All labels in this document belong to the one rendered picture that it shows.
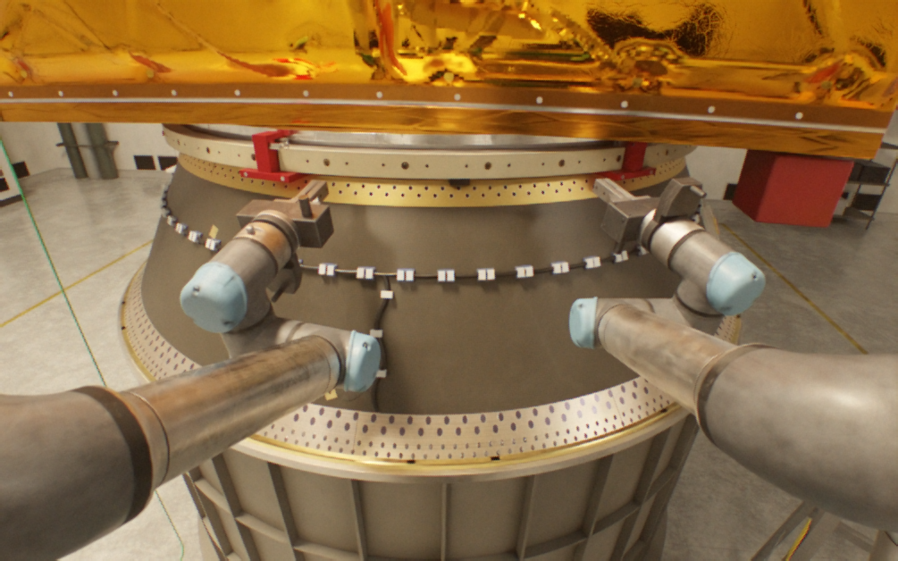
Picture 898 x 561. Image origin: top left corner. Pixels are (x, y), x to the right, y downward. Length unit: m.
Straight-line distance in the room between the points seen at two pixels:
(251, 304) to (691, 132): 0.80
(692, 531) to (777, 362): 2.13
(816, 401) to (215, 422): 0.42
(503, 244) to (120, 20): 0.88
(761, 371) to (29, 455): 0.45
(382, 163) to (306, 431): 0.56
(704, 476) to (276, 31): 2.59
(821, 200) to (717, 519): 1.78
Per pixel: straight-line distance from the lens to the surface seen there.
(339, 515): 1.18
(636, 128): 0.93
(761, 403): 0.38
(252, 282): 0.59
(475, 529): 1.17
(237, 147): 1.04
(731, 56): 0.91
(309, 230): 0.68
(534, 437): 0.97
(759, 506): 2.75
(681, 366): 0.46
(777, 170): 1.08
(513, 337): 0.92
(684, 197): 0.73
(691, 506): 2.58
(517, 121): 0.91
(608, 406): 1.05
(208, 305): 0.58
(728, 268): 0.67
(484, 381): 0.92
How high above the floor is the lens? 1.89
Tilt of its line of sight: 28 degrees down
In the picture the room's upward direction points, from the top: 1 degrees clockwise
